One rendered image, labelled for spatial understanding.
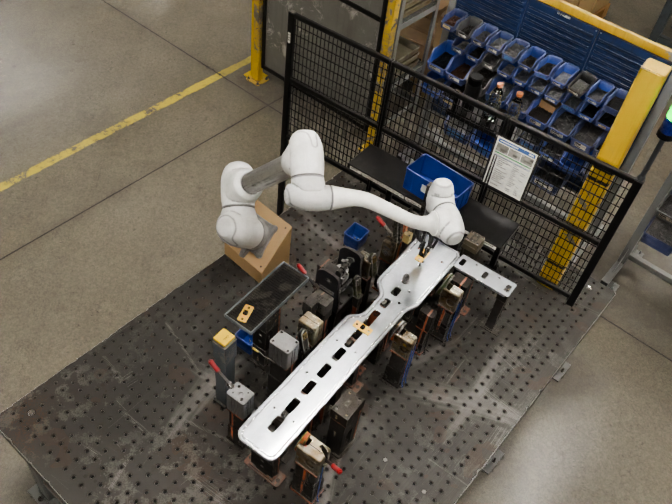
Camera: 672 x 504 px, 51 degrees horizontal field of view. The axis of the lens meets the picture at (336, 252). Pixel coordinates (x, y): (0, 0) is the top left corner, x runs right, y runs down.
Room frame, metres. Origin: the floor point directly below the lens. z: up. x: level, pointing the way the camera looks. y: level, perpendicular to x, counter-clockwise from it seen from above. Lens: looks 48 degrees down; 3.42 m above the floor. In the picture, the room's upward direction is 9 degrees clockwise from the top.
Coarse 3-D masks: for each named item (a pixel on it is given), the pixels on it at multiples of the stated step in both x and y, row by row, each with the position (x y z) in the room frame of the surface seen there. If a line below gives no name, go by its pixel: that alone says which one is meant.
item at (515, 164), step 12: (504, 144) 2.66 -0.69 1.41; (516, 144) 2.63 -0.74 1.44; (492, 156) 2.67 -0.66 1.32; (504, 156) 2.65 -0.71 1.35; (516, 156) 2.62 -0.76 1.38; (528, 156) 2.60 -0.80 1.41; (504, 168) 2.64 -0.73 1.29; (516, 168) 2.61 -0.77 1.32; (528, 168) 2.59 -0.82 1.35; (492, 180) 2.66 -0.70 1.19; (504, 180) 2.63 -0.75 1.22; (516, 180) 2.60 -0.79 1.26; (528, 180) 2.57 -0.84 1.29; (504, 192) 2.62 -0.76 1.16; (516, 192) 2.59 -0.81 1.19
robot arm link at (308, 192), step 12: (300, 180) 2.05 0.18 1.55; (312, 180) 2.05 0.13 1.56; (288, 192) 2.01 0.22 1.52; (300, 192) 2.01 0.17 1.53; (312, 192) 2.02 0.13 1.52; (324, 192) 2.04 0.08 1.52; (288, 204) 1.99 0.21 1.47; (300, 204) 1.98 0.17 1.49; (312, 204) 1.99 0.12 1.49; (324, 204) 2.01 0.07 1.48
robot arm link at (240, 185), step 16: (304, 144) 2.16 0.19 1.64; (320, 144) 2.20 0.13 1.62; (272, 160) 2.28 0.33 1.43; (288, 160) 2.14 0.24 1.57; (304, 160) 2.11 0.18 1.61; (320, 160) 2.13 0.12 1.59; (224, 176) 2.41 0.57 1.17; (240, 176) 2.36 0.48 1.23; (256, 176) 2.27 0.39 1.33; (272, 176) 2.21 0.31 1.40; (288, 176) 2.18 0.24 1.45; (224, 192) 2.35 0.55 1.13; (240, 192) 2.31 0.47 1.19; (256, 192) 2.31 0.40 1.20
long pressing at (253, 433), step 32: (448, 256) 2.29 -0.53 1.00; (384, 288) 2.03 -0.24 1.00; (416, 288) 2.06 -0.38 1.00; (352, 320) 1.83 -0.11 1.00; (384, 320) 1.86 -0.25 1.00; (320, 352) 1.64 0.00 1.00; (352, 352) 1.67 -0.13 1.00; (288, 384) 1.47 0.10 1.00; (320, 384) 1.49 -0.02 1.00; (256, 416) 1.31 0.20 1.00; (288, 416) 1.33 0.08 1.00; (256, 448) 1.19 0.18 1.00
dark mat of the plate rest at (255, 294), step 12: (276, 276) 1.87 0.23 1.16; (288, 276) 1.88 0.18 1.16; (300, 276) 1.89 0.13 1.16; (264, 288) 1.80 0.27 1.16; (276, 288) 1.81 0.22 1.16; (288, 288) 1.82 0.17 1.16; (252, 300) 1.73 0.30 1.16; (264, 300) 1.74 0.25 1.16; (276, 300) 1.75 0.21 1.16; (240, 312) 1.66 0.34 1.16; (252, 312) 1.67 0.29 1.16; (264, 312) 1.68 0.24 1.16; (252, 324) 1.61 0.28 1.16
